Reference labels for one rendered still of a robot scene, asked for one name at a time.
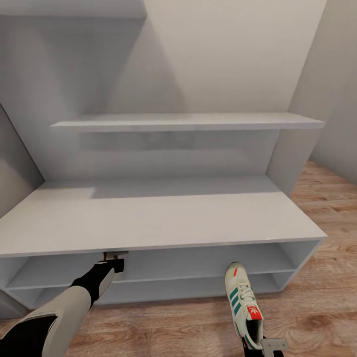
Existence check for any gym shoe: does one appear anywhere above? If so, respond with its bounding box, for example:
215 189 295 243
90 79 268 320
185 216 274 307
225 261 264 350

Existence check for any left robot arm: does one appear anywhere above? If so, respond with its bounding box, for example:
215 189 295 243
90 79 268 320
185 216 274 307
0 250 128 357

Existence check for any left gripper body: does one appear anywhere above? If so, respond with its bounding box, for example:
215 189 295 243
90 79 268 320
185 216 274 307
109 258 124 273

